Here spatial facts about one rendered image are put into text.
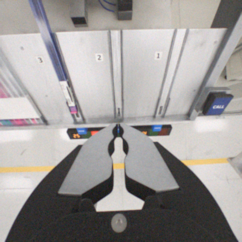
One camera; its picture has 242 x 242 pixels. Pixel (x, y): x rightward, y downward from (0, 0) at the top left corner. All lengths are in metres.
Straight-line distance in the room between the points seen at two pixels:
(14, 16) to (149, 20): 0.50
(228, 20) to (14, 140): 1.47
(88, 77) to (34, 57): 0.10
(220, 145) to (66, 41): 1.38
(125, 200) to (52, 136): 0.88
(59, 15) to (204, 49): 0.50
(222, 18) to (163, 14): 0.31
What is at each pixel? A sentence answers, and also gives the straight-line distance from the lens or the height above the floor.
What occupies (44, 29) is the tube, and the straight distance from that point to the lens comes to 0.25.
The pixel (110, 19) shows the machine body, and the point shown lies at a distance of 0.56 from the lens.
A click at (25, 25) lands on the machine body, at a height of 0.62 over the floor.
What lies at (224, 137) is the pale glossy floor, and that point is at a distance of 1.44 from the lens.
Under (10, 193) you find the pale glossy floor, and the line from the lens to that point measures 1.59.
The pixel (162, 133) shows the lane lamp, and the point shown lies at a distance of 0.40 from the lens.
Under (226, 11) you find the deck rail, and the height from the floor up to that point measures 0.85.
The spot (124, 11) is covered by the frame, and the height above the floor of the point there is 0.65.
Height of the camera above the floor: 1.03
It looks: 89 degrees down
